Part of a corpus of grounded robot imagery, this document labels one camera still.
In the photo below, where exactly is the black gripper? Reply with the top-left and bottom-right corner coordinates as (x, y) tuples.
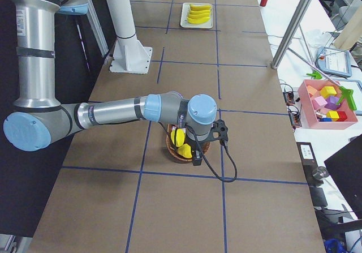
(186, 135), (210, 166)

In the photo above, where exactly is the yellow banana basket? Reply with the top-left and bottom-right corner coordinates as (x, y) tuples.
(187, 16), (203, 19)
(187, 16), (210, 25)

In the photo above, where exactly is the yellow banana carried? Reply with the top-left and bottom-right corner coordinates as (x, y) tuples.
(189, 4), (212, 11)
(188, 9), (211, 17)

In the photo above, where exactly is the yellow banana front basket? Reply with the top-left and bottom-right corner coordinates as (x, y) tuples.
(187, 16), (210, 25)

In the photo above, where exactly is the brown wicker basket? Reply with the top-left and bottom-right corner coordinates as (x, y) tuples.
(165, 123), (212, 164)

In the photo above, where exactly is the white bear tray plate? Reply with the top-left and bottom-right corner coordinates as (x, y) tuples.
(180, 2), (213, 29)

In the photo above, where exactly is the yellow lemon fruit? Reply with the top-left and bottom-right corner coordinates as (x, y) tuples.
(177, 143), (192, 159)

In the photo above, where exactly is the black power box white label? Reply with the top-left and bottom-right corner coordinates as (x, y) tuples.
(296, 142), (317, 166)

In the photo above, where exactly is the orange circuit board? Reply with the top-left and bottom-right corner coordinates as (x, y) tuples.
(283, 91), (295, 106)

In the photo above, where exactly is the pink box of blocks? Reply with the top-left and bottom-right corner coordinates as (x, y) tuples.
(298, 80), (358, 130)

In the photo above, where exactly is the black computer monitor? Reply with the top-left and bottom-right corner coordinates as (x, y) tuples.
(324, 135), (361, 219)

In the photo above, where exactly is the blue teach pendant tablet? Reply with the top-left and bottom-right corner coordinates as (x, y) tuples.
(315, 46), (352, 78)

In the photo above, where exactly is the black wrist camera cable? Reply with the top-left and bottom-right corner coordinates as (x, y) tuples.
(183, 122), (238, 183)

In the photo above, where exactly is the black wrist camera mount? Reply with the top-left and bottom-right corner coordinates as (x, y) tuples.
(208, 119), (229, 147)

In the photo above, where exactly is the white camera mast with base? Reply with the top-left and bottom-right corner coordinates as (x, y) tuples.
(107, 0), (153, 74)

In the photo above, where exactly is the green handled grabber tool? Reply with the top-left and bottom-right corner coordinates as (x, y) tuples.
(285, 48), (357, 110)

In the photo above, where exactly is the aluminium frame post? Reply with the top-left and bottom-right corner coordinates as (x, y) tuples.
(271, 0), (312, 70)

